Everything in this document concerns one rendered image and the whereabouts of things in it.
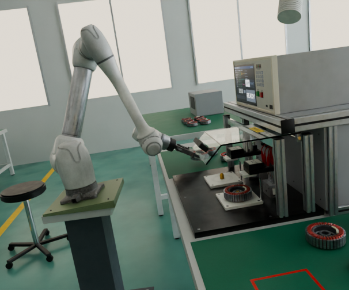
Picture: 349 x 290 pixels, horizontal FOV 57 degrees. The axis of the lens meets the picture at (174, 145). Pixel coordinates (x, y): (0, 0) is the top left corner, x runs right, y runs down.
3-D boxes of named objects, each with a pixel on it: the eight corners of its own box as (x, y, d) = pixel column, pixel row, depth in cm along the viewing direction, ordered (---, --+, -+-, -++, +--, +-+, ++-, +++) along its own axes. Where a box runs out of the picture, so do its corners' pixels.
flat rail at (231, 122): (277, 149, 108) (276, 141, 107) (226, 122, 168) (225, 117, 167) (280, 149, 108) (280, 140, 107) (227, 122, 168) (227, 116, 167)
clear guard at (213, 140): (205, 165, 104) (203, 147, 102) (192, 148, 127) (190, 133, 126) (301, 149, 107) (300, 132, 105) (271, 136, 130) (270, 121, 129)
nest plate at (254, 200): (225, 210, 123) (225, 208, 123) (215, 196, 137) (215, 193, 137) (262, 203, 124) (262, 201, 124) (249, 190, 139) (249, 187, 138)
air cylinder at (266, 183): (270, 198, 128) (269, 185, 127) (262, 191, 136) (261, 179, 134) (282, 196, 129) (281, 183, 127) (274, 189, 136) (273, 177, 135)
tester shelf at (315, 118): (281, 134, 104) (280, 120, 103) (224, 111, 170) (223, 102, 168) (407, 114, 108) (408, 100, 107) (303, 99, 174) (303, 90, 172)
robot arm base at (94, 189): (56, 208, 149) (52, 197, 148) (72, 191, 171) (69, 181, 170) (94, 201, 148) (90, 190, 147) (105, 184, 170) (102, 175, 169)
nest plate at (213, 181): (211, 189, 146) (210, 186, 146) (203, 178, 161) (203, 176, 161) (242, 183, 148) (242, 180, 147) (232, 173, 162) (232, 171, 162)
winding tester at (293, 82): (274, 115, 113) (270, 55, 109) (236, 103, 156) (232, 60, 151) (376, 99, 117) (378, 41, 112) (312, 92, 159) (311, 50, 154)
